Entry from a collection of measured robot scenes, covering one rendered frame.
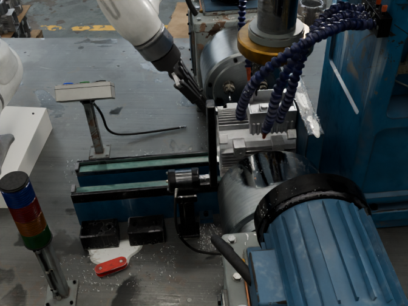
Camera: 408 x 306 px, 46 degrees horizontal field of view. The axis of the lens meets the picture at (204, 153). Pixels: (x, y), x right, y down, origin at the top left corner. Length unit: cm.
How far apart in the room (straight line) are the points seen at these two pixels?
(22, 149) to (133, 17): 70
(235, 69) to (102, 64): 85
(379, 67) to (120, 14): 57
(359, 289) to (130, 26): 77
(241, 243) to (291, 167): 23
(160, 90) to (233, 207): 99
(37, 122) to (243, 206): 94
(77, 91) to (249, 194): 71
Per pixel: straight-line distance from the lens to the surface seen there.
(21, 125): 176
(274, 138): 127
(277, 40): 112
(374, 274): 69
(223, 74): 146
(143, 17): 115
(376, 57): 109
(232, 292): 86
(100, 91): 151
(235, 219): 102
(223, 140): 125
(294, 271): 68
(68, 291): 135
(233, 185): 107
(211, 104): 109
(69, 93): 153
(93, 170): 146
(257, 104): 132
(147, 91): 195
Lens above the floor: 189
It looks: 42 degrees down
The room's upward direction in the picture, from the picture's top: 3 degrees counter-clockwise
